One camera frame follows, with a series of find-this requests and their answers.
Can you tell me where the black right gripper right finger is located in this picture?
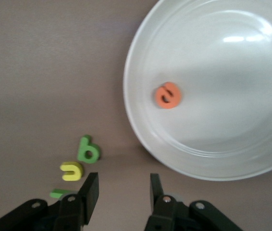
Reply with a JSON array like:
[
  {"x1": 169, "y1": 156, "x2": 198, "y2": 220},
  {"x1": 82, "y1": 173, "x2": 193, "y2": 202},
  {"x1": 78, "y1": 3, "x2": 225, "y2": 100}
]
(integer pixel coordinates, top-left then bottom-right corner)
[{"x1": 144, "y1": 173, "x2": 178, "y2": 231}]

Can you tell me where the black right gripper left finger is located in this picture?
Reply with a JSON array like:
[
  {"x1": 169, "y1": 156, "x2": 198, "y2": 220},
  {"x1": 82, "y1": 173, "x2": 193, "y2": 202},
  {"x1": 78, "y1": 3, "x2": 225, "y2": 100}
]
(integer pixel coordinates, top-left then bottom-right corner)
[{"x1": 54, "y1": 172, "x2": 100, "y2": 231}]

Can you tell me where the yellow foam letter u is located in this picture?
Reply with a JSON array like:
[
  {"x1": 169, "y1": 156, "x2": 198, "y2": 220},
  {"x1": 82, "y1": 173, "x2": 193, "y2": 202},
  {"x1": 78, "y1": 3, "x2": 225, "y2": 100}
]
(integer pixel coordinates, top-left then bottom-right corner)
[{"x1": 60, "y1": 161, "x2": 84, "y2": 181}]

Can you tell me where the green foam letter l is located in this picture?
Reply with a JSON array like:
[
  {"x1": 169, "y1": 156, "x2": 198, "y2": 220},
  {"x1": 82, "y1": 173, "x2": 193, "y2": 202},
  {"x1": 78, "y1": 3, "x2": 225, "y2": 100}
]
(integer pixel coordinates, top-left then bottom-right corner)
[{"x1": 49, "y1": 189, "x2": 71, "y2": 199}]

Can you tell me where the green foam letter b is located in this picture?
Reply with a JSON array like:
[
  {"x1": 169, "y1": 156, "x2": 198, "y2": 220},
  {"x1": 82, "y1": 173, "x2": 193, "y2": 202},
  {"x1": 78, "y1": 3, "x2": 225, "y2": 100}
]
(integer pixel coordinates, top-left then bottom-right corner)
[{"x1": 76, "y1": 134, "x2": 101, "y2": 164}]

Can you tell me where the orange foam letter e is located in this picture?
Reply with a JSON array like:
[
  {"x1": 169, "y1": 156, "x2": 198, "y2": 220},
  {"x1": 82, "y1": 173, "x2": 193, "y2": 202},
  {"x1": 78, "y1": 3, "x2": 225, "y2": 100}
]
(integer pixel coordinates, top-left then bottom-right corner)
[{"x1": 153, "y1": 81, "x2": 182, "y2": 109}]

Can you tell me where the beige plastic plate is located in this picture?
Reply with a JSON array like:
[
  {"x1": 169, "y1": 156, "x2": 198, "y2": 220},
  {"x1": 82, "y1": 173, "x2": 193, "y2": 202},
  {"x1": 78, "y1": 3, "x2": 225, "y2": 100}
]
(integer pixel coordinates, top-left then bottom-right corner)
[{"x1": 123, "y1": 0, "x2": 272, "y2": 181}]

